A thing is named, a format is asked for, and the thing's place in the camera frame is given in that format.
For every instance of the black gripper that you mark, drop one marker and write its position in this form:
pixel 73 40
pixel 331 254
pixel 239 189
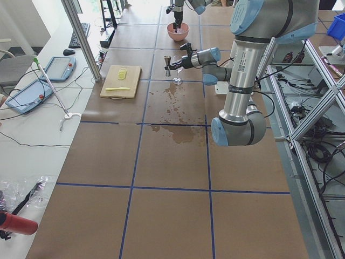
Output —
pixel 177 11
pixel 188 61

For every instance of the steel double jigger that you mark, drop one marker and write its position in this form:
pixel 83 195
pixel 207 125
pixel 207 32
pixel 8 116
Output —
pixel 167 60

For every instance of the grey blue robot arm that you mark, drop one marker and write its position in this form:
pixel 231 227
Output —
pixel 177 7
pixel 254 23

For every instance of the clear wine glass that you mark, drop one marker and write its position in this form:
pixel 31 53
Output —
pixel 177 80

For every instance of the pink bowl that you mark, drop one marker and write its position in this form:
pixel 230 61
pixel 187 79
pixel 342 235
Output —
pixel 178 34

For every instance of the bamboo cutting board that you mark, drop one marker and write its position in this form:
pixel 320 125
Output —
pixel 132 79

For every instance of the yellow plastic knife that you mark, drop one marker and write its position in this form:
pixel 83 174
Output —
pixel 117 89

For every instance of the black computer mouse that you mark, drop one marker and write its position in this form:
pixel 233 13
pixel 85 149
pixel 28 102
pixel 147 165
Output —
pixel 68 52

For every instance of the teach pendant far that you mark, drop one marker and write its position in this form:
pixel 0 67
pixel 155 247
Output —
pixel 59 69

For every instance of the teach pendant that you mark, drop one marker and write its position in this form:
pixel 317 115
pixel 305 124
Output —
pixel 29 97
pixel 59 69

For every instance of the grabber stick green tip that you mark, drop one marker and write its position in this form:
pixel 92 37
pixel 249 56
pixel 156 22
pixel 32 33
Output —
pixel 68 115

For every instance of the teach pendant near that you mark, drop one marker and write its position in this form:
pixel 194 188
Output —
pixel 29 97

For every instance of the blue storage bin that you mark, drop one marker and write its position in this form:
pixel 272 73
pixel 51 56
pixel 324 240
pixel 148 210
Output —
pixel 337 28

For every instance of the grey chair left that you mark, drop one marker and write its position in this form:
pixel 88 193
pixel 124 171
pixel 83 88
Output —
pixel 13 68

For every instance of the clear plastic bag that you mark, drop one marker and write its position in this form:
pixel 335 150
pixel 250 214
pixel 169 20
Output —
pixel 16 194

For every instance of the red thermos bottle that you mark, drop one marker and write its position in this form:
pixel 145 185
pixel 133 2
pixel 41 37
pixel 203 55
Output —
pixel 16 224

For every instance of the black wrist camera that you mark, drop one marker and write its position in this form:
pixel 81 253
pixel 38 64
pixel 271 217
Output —
pixel 188 48

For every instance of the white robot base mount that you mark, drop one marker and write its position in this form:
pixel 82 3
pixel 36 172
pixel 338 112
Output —
pixel 221 88

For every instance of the aluminium frame post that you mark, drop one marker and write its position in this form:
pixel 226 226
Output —
pixel 71 12

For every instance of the aluminium frame rack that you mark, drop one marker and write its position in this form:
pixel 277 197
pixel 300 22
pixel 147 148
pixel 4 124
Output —
pixel 307 118

